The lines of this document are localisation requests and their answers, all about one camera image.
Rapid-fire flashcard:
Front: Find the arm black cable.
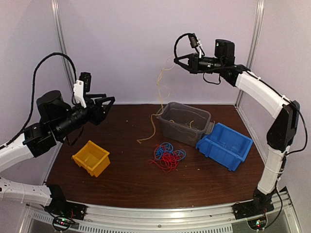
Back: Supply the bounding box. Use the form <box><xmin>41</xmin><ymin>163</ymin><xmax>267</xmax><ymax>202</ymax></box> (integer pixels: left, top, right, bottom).
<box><xmin>4</xmin><ymin>52</ymin><xmax>78</xmax><ymax>146</ymax></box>
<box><xmin>173</xmin><ymin>33</ymin><xmax>195</xmax><ymax>60</ymax></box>

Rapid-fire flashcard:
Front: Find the aluminium corner post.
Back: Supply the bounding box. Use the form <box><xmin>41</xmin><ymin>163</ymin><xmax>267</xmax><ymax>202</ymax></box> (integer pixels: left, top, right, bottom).
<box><xmin>51</xmin><ymin>0</ymin><xmax>77</xmax><ymax>105</ymax></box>
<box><xmin>234</xmin><ymin>0</ymin><xmax>265</xmax><ymax>109</ymax></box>

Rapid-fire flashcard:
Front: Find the red cable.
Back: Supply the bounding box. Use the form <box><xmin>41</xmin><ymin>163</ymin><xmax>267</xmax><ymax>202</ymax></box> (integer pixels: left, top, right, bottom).
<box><xmin>148</xmin><ymin>144</ymin><xmax>179</xmax><ymax>173</ymax></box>

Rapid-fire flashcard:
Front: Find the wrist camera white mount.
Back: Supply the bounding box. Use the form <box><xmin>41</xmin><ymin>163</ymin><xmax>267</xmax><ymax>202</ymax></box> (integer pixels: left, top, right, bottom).
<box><xmin>188</xmin><ymin>33</ymin><xmax>205</xmax><ymax>58</ymax></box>
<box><xmin>72</xmin><ymin>72</ymin><xmax>91</xmax><ymax>108</ymax></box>

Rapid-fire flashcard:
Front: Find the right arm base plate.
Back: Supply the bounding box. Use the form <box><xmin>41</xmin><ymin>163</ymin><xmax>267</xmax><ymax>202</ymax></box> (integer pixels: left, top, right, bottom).
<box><xmin>232</xmin><ymin>200</ymin><xmax>275</xmax><ymax>220</ymax></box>

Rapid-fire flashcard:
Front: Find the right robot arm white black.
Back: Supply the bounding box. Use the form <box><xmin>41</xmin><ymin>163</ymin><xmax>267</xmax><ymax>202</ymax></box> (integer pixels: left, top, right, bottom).
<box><xmin>173</xmin><ymin>33</ymin><xmax>301</xmax><ymax>215</ymax></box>

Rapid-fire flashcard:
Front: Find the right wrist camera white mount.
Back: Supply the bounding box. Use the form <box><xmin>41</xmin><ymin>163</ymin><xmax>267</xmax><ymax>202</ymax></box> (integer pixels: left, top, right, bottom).
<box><xmin>188</xmin><ymin>33</ymin><xmax>205</xmax><ymax>58</ymax></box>

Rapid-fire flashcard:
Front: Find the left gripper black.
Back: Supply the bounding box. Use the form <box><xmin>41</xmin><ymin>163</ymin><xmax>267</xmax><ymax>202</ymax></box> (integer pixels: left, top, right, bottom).
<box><xmin>53</xmin><ymin>93</ymin><xmax>115</xmax><ymax>139</ymax></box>

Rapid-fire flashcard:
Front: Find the right aluminium corner post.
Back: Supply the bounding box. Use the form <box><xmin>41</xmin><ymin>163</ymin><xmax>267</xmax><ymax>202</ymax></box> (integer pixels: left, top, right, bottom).
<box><xmin>234</xmin><ymin>0</ymin><xmax>265</xmax><ymax>109</ymax></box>

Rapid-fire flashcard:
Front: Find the clear grey plastic container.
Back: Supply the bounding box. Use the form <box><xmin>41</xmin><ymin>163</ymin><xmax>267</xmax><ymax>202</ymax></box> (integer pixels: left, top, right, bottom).
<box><xmin>157</xmin><ymin>102</ymin><xmax>215</xmax><ymax>147</ymax></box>

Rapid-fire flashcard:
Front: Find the left aluminium corner post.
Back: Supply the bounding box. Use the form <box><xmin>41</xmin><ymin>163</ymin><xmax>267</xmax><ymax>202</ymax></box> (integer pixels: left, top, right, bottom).
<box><xmin>51</xmin><ymin>0</ymin><xmax>77</xmax><ymax>105</ymax></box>

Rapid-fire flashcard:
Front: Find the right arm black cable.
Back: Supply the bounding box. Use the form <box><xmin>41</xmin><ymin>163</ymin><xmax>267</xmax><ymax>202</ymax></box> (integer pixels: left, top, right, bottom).
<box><xmin>173</xmin><ymin>33</ymin><xmax>195</xmax><ymax>60</ymax></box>

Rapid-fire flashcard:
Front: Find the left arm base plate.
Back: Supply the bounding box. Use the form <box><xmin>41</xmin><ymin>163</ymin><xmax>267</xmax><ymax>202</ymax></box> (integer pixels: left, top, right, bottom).
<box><xmin>45</xmin><ymin>199</ymin><xmax>86</xmax><ymax>220</ymax></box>

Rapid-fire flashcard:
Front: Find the aluminium front rail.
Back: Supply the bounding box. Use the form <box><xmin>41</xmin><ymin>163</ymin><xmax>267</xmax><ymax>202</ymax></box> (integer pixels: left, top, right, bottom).
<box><xmin>24</xmin><ymin>191</ymin><xmax>297</xmax><ymax>233</ymax></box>

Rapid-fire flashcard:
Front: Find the yellow plastic bin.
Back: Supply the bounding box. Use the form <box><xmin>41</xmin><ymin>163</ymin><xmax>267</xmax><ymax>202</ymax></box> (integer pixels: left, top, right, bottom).
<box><xmin>71</xmin><ymin>140</ymin><xmax>110</xmax><ymax>178</ymax></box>

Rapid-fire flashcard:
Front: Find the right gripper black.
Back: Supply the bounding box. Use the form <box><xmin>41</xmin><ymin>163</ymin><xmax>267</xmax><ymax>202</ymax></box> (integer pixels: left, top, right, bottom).
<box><xmin>174</xmin><ymin>52</ymin><xmax>224</xmax><ymax>74</ymax></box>

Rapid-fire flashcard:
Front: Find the blue cable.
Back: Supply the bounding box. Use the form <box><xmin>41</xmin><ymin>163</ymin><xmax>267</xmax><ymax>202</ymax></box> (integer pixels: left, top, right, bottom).
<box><xmin>154</xmin><ymin>142</ymin><xmax>187</xmax><ymax>161</ymax></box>

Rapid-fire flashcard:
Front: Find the blue plastic bin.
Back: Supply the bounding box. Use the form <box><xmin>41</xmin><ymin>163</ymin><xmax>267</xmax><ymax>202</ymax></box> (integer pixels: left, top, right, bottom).
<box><xmin>195</xmin><ymin>123</ymin><xmax>253</xmax><ymax>171</ymax></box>

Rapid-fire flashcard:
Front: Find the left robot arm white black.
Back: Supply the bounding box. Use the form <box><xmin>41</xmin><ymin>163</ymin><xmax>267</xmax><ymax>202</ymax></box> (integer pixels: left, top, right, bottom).
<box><xmin>0</xmin><ymin>90</ymin><xmax>115</xmax><ymax>216</ymax></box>

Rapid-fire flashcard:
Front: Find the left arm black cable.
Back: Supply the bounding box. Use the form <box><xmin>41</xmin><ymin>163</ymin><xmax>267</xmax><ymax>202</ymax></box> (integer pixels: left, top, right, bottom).
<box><xmin>4</xmin><ymin>52</ymin><xmax>78</xmax><ymax>146</ymax></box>

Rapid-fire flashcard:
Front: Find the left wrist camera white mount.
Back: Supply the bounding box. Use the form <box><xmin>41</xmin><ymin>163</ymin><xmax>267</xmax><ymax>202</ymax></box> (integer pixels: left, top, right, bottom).
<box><xmin>72</xmin><ymin>72</ymin><xmax>91</xmax><ymax>108</ymax></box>

